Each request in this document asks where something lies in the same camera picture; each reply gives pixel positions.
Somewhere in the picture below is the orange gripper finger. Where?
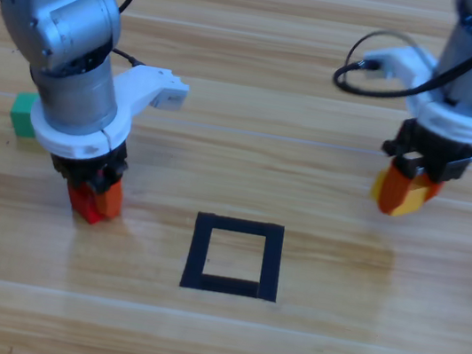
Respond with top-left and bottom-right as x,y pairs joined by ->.
376,158 -> 420,220
92,176 -> 127,222
422,177 -> 445,206

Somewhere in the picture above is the yellow wooden cube block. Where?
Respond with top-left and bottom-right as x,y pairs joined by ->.
367,166 -> 431,223

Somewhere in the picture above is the black tape square outline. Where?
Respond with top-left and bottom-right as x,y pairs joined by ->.
178,209 -> 289,304

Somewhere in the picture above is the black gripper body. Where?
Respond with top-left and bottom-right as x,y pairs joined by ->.
45,130 -> 133,203
378,114 -> 472,186

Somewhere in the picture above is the green wooden cube block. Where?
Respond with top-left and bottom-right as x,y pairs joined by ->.
5,90 -> 44,141

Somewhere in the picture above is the red wooden cube block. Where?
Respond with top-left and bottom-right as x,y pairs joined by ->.
61,179 -> 109,227

